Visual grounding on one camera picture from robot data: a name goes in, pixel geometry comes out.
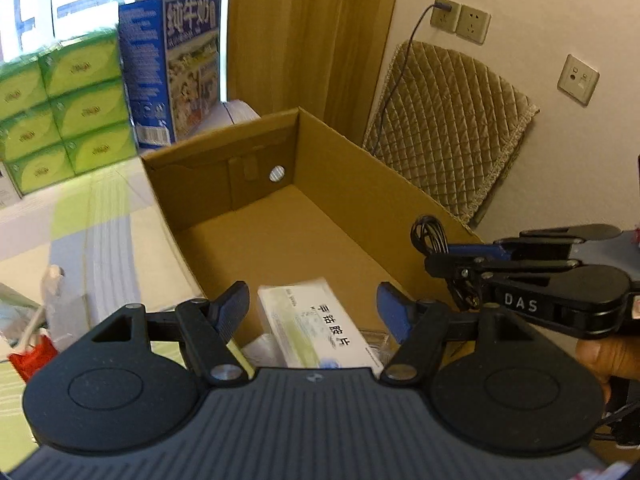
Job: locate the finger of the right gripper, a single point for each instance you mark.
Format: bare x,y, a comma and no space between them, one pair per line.
555,243
462,267

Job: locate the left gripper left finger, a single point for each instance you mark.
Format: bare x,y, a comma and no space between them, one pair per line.
206,327

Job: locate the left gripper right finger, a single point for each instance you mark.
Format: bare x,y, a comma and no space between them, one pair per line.
420,328

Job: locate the white blue medicine box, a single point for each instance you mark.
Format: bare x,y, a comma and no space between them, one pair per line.
312,329

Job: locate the red candy packet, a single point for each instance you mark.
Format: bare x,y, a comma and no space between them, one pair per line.
28,363

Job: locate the clear plastic container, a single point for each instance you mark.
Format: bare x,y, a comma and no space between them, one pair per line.
264,350

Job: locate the right hand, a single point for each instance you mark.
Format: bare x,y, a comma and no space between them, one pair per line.
610,357

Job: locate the checkered tablecloth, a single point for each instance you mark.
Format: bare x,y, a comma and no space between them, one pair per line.
121,268

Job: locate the brown cardboard box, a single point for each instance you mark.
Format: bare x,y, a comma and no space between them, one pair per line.
285,199

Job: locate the quilted chair cushion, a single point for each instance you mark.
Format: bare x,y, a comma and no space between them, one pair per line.
450,126

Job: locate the white product box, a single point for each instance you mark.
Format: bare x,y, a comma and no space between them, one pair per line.
9,193

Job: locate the green tissue box pack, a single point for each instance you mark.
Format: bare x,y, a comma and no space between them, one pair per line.
64,111

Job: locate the blue milk carton box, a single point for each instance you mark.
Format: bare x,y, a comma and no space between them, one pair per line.
171,65

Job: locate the wooden wardrobe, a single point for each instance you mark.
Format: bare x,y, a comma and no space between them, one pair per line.
324,56

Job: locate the wall data socket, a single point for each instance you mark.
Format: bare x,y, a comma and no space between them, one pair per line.
578,80

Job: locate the wall power socket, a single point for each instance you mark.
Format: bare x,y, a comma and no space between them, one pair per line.
445,15

